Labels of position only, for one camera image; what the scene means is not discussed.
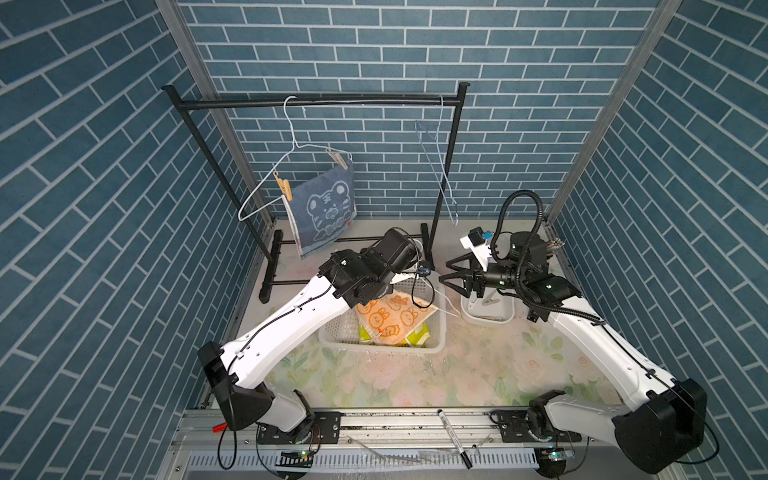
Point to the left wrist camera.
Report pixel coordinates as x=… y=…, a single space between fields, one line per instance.
x=419 y=270

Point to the beige clothespin on blue towel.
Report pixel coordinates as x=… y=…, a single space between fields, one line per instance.
x=337 y=157

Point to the yellow green towel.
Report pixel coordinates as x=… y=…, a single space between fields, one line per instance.
x=417 y=338

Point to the black marker on rail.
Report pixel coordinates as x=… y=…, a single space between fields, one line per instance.
x=454 y=439

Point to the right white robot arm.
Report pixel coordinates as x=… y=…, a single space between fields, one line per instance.
x=659 y=418

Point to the blue bear towel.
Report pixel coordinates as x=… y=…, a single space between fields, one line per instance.
x=321 y=209

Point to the black clothes rack frame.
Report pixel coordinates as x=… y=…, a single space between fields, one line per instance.
x=427 y=233

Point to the light blue wire hanger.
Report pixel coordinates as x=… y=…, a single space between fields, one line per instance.
x=430 y=145

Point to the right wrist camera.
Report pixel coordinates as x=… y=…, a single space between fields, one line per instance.
x=477 y=243

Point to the bundle of coloured pencils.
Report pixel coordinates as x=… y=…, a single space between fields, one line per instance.
x=554 y=244

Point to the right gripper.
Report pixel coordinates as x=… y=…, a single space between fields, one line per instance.
x=473 y=278

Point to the white perforated plastic basket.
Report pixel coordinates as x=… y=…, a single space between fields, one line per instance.
x=343 y=331

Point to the white wire hanger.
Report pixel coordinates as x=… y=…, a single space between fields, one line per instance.
x=288 y=162
x=421 y=256

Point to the white rectangular tray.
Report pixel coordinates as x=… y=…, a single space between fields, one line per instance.
x=494 y=315

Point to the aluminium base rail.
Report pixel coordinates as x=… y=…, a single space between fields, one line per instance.
x=389 y=444

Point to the orange bunny towel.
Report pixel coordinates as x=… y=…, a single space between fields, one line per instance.
x=391 y=318

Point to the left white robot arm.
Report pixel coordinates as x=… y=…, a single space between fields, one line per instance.
x=236 y=371

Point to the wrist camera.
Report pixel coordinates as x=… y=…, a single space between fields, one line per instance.
x=477 y=243
x=419 y=270

